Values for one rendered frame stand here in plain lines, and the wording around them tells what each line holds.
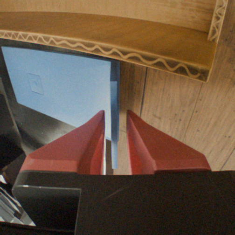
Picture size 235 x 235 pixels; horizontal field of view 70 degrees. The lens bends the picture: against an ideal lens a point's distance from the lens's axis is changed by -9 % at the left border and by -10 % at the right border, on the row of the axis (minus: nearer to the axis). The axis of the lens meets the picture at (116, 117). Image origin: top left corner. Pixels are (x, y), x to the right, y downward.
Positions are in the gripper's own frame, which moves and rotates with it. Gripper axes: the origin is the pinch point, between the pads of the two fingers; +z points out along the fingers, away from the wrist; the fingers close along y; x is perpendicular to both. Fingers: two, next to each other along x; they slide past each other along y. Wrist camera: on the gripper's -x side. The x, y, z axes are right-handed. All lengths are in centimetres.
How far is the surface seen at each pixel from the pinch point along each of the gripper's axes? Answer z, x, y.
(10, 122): 14.5, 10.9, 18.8
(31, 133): 9.0, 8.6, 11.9
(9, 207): 193, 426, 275
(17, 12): 8.7, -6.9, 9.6
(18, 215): 11, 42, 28
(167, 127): 2.1, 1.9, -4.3
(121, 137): 4.2, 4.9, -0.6
